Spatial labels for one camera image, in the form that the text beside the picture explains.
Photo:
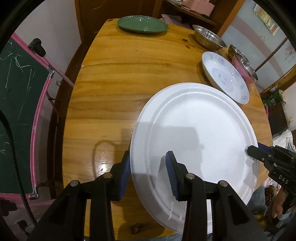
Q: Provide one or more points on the small steel bowl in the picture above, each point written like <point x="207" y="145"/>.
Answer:
<point x="233" y="52"/>

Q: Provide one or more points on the wooden door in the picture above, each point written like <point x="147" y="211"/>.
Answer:
<point x="92" y="14"/>

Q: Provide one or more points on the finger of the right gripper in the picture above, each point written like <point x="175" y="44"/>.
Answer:
<point x="258" y="154"/>
<point x="265" y="148"/>

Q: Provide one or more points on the wooden corner shelf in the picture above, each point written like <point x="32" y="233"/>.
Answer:
<point x="220" y="19"/>

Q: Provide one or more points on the folded pink cloth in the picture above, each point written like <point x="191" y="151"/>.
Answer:
<point x="175" y="20"/>

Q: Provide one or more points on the green chalkboard pink frame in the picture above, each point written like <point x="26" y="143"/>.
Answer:
<point x="25" y="78"/>

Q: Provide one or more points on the large white plate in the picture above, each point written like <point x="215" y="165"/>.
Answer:
<point x="207" y="132"/>

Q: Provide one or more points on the person's right hand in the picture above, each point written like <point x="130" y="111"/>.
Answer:
<point x="277" y="207"/>

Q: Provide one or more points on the pink steel-lined bowl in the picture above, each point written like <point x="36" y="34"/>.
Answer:
<point x="244" y="68"/>

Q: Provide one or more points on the large steel bowl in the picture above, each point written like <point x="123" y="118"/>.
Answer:
<point x="208" y="39"/>

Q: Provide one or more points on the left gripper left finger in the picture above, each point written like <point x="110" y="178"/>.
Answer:
<point x="65" y="218"/>

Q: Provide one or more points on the green plate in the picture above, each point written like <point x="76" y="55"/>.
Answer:
<point x="142" y="24"/>

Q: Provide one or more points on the white quilted bedding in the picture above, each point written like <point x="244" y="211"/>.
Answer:
<point x="285" y="140"/>

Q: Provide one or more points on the wall poster calendar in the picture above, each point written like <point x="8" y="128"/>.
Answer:
<point x="266" y="19"/>

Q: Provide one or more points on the blue floral shallow bowl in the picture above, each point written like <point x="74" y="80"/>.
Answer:
<point x="223" y="76"/>

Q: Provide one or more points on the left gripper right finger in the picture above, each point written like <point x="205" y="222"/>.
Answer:
<point x="231" y="219"/>

